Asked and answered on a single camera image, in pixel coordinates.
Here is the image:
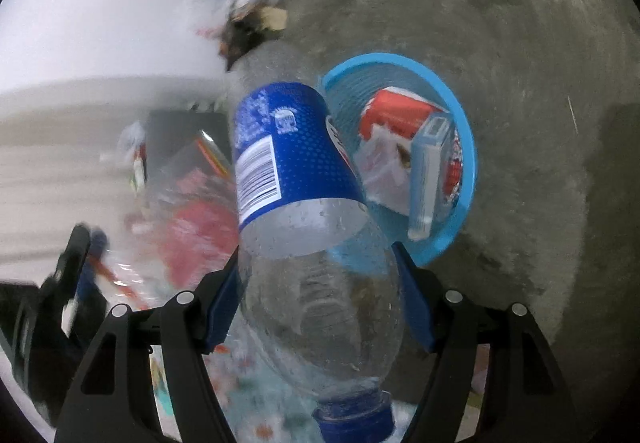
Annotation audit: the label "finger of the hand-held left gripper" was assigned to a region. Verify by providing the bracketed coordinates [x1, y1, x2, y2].
[52, 223, 109, 294]

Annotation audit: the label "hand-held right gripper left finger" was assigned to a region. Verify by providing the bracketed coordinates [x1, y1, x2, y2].
[54, 250, 242, 443]

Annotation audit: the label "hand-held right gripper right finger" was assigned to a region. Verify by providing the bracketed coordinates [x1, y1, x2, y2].
[392, 242, 583, 443]

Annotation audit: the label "clear zip bag red contents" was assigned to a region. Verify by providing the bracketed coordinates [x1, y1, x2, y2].
[107, 128, 242, 320]

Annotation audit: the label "blue and white box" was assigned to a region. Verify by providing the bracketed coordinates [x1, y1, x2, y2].
[407, 112, 454, 240]

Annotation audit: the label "plastic bottle with blue label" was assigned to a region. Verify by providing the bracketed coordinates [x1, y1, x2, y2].
[227, 40, 407, 443]

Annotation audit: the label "red and white snack bag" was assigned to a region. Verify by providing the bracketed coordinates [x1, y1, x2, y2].
[357, 88, 464, 219]

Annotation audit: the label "blue plastic basket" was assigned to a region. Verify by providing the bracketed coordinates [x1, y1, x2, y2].
[319, 52, 480, 268]

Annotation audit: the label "floral blue blanket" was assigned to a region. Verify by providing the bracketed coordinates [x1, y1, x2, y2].
[150, 313, 483, 443]

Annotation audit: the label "white plastic bag on cabinet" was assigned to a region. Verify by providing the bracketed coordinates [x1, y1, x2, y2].
[116, 120, 149, 155]

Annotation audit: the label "dark bag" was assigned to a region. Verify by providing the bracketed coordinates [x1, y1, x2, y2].
[217, 18, 267, 72]

